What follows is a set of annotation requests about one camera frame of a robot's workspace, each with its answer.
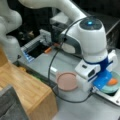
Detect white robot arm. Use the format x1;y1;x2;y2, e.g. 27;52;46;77
0;0;117;91

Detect teal bowl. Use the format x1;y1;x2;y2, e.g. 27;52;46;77
101;77;120;93

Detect silver toaster oven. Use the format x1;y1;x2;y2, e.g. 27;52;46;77
50;11;120;50

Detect orange carrot toy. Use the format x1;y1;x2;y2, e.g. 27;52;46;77
109;78;118;85

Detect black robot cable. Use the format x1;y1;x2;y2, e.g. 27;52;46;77
48;16;94;103

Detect open grey drawer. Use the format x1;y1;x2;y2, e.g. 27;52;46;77
14;61;59;94

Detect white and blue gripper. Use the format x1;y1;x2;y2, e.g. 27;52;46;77
75;50;118;92

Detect pink pan with white handle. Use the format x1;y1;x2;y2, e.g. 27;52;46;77
56;72;78;91

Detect white induction cooker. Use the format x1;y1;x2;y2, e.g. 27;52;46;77
93;86;120;107

